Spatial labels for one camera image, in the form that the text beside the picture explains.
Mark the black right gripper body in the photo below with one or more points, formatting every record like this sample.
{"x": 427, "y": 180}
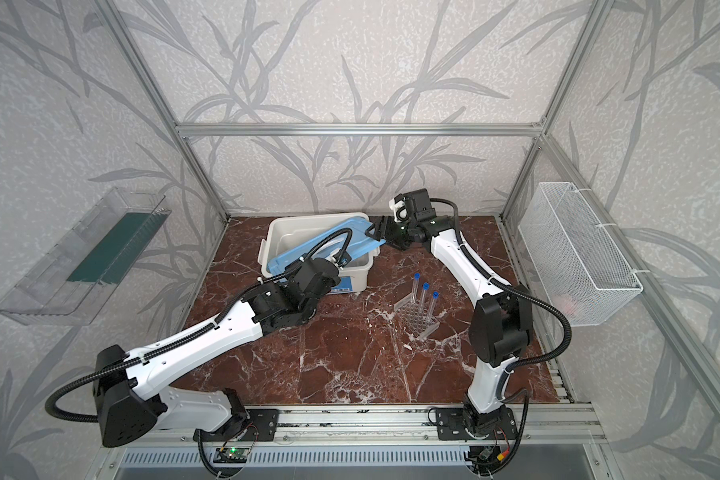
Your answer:
{"x": 390, "y": 230}

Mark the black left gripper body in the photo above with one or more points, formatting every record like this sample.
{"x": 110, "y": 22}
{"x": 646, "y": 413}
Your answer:
{"x": 341, "y": 258}

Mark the blue capped test tube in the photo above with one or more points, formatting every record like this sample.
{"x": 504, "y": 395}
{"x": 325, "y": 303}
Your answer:
{"x": 431, "y": 306}
{"x": 423, "y": 297}
{"x": 414, "y": 296}

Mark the clear acrylic test tube rack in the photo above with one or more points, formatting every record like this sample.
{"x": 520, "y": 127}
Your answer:
{"x": 415, "y": 322}

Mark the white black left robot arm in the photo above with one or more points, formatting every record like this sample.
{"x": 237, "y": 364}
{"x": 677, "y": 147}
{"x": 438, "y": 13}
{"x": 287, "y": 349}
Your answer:
{"x": 141, "y": 398}

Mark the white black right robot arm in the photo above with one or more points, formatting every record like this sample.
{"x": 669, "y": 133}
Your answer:
{"x": 501, "y": 325}

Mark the white wire mesh basket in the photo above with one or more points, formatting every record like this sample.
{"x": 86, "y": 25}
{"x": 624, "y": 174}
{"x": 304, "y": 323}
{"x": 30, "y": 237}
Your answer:
{"x": 582, "y": 271}

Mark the clear acrylic wall shelf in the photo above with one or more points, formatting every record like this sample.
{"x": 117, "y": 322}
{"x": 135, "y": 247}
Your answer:
{"x": 71, "y": 283}

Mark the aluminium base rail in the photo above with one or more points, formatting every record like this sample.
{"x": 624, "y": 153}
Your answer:
{"x": 410, "y": 424}

